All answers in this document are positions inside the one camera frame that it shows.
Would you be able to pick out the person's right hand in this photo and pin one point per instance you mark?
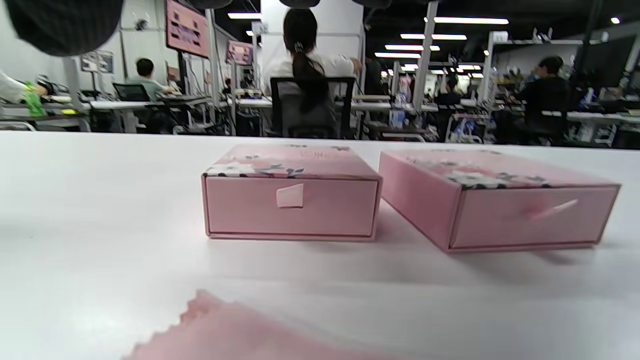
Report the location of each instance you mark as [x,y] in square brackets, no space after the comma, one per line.
[65,25]

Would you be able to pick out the pink floral jewelry box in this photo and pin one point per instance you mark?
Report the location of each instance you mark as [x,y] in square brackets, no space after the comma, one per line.
[290,210]
[500,220]

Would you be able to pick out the green bottle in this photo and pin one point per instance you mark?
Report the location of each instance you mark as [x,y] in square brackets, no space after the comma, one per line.
[34,102]

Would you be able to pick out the black mesh office chair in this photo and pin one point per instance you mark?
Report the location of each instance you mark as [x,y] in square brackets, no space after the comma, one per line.
[310,117]

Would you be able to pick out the clear water bottle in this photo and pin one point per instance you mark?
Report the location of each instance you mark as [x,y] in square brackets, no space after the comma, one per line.
[398,117]

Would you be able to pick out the large pink wall screen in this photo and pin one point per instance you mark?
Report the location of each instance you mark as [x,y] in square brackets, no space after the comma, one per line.
[187,27]

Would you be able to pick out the small pink wall screen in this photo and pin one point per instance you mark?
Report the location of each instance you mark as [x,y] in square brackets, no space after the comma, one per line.
[240,52]

